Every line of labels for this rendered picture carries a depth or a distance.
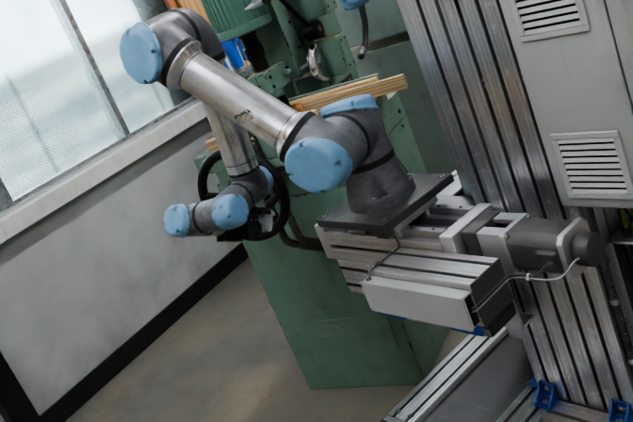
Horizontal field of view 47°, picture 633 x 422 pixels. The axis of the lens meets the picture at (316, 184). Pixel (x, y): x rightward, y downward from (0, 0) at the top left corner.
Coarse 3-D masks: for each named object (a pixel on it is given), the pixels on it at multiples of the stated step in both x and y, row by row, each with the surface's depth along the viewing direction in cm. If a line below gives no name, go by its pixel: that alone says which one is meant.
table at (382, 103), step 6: (378, 96) 212; (384, 96) 215; (378, 102) 210; (384, 102) 214; (384, 108) 213; (390, 108) 217; (384, 114) 213; (198, 156) 230; (204, 156) 227; (198, 162) 229; (222, 162) 225; (270, 162) 206; (276, 162) 205; (282, 162) 204; (198, 168) 230; (216, 168) 227; (222, 168) 226
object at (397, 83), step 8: (384, 80) 208; (392, 80) 208; (400, 80) 206; (352, 88) 216; (360, 88) 213; (368, 88) 212; (376, 88) 211; (384, 88) 209; (392, 88) 209; (400, 88) 208; (328, 96) 218; (336, 96) 217; (344, 96) 216; (376, 96) 212; (304, 104) 222; (312, 104) 221; (320, 104) 220; (328, 104) 219
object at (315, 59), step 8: (312, 48) 226; (320, 48) 230; (312, 56) 225; (320, 56) 230; (312, 64) 225; (320, 64) 228; (312, 72) 226; (320, 72) 227; (328, 72) 232; (320, 80) 228
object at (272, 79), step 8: (272, 64) 230; (280, 64) 227; (264, 72) 221; (272, 72) 223; (280, 72) 227; (248, 80) 222; (256, 80) 221; (264, 80) 220; (272, 80) 222; (280, 80) 226; (288, 80) 230; (264, 88) 221; (272, 88) 221; (280, 88) 225
